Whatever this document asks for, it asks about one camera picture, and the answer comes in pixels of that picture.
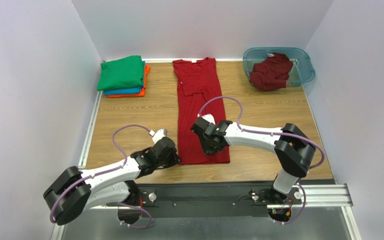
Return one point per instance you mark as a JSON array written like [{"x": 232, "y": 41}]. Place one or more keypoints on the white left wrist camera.
[{"x": 158, "y": 135}]

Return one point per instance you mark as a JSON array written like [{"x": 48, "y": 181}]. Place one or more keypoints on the blue folded t shirt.
[{"x": 125, "y": 89}]

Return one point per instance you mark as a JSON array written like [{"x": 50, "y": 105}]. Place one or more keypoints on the dark red t shirt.
[{"x": 272, "y": 73}]

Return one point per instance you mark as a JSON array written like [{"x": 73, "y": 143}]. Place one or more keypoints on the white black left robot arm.
[{"x": 77, "y": 190}]

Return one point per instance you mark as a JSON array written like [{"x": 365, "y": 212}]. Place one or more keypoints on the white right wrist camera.
[{"x": 209, "y": 118}]

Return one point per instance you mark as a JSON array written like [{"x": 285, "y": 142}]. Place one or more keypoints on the teal plastic bin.
[{"x": 302, "y": 71}]

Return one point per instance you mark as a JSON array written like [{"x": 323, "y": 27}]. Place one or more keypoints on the green folded t shirt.
[{"x": 127, "y": 72}]

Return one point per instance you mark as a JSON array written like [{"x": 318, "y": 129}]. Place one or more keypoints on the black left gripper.
[{"x": 172, "y": 159}]

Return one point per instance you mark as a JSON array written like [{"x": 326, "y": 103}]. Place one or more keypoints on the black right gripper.
[{"x": 210, "y": 148}]

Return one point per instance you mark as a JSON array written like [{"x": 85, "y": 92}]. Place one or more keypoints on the orange folded t shirt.
[{"x": 135, "y": 91}]

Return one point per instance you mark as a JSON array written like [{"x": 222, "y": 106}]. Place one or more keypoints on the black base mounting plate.
[{"x": 207, "y": 199}]

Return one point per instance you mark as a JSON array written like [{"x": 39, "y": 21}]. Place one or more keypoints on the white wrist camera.
[
  {"x": 158, "y": 135},
  {"x": 209, "y": 118}
]

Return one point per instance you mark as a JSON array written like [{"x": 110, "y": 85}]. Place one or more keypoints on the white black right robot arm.
[{"x": 291, "y": 146}]

